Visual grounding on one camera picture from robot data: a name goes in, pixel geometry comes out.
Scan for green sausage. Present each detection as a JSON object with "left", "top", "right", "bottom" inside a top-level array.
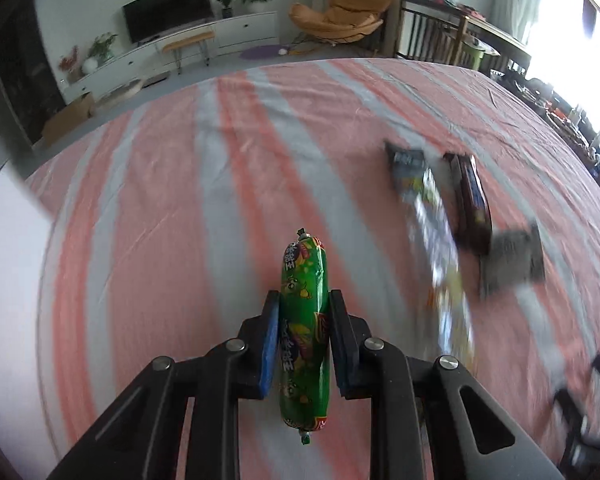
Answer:
[{"left": 278, "top": 229, "right": 330, "bottom": 446}]

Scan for black snack packet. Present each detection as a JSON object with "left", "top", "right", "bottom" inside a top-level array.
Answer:
[{"left": 384, "top": 141, "right": 427, "bottom": 203}]

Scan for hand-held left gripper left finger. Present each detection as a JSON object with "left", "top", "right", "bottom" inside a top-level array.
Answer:
[{"left": 47, "top": 290, "right": 281, "bottom": 480}]

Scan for orange lounge chair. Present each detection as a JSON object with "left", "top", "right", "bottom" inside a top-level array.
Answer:
[{"left": 288, "top": 0, "right": 393, "bottom": 51}]

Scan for orange grey striped cloth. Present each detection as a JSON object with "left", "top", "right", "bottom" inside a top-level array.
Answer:
[{"left": 22, "top": 57, "right": 600, "bottom": 480}]

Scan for black television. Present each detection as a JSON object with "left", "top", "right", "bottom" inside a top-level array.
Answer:
[{"left": 122, "top": 0, "right": 215, "bottom": 45}]

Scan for plant in white vase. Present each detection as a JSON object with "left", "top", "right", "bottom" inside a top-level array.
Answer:
[{"left": 81, "top": 32, "right": 118, "bottom": 75}]

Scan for wooden stool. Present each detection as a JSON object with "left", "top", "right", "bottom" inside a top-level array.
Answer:
[{"left": 161, "top": 31, "right": 216, "bottom": 75}]

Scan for cardboard box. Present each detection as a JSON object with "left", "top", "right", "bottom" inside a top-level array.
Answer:
[{"left": 40, "top": 91, "right": 97, "bottom": 147}]

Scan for cluttered side table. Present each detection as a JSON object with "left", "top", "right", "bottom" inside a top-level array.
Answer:
[{"left": 490, "top": 67, "right": 600, "bottom": 181}]

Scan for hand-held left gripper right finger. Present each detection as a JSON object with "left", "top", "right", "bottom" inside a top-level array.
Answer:
[{"left": 328, "top": 290, "right": 563, "bottom": 480}]

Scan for red flowers in vase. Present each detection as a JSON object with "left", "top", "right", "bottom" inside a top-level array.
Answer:
[{"left": 58, "top": 46, "right": 83, "bottom": 83}]

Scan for grey snack packet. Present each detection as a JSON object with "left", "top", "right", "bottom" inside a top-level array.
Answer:
[{"left": 479, "top": 221, "right": 547, "bottom": 303}]

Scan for long dark brown snack packet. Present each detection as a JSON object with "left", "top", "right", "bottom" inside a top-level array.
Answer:
[{"left": 442, "top": 152, "right": 494, "bottom": 255}]

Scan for white sheet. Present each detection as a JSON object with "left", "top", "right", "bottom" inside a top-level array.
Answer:
[{"left": 0, "top": 160, "right": 56, "bottom": 466}]

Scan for white television cabinet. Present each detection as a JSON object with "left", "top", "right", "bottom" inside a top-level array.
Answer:
[{"left": 62, "top": 10, "right": 279, "bottom": 106}]

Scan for purple floor mat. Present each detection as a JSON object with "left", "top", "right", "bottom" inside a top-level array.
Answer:
[{"left": 241, "top": 44, "right": 293, "bottom": 60}]

